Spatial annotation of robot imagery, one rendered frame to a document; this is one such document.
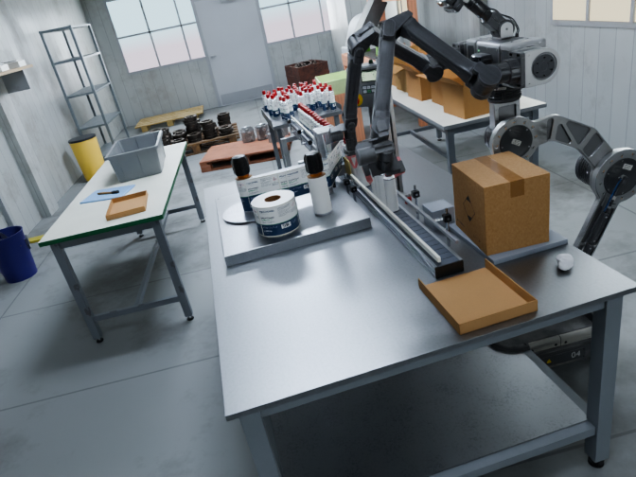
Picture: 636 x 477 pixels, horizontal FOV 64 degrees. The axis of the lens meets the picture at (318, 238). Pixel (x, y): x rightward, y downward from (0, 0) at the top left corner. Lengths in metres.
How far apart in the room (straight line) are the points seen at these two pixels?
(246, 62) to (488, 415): 10.06
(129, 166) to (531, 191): 3.03
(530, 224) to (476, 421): 0.79
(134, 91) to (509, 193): 10.44
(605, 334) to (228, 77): 10.30
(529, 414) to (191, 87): 10.32
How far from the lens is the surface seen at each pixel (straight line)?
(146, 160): 4.11
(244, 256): 2.23
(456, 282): 1.84
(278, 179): 2.54
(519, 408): 2.25
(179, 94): 11.67
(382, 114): 1.75
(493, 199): 1.87
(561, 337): 2.58
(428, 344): 1.57
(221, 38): 11.45
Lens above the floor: 1.82
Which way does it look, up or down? 25 degrees down
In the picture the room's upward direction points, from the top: 12 degrees counter-clockwise
